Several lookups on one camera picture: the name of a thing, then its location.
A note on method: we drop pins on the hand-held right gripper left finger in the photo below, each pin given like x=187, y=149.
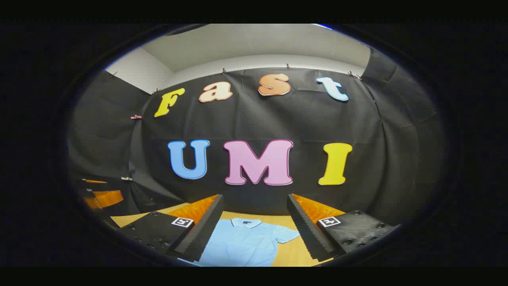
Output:
x=206, y=230

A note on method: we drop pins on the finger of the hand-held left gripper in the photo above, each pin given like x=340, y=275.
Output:
x=107, y=198
x=93, y=186

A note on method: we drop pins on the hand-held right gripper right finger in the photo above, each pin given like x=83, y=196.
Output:
x=305, y=230

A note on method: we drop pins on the light blue T-shirt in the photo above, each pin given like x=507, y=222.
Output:
x=242, y=246

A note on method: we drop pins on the black backdrop cloth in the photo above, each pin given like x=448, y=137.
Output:
x=254, y=119

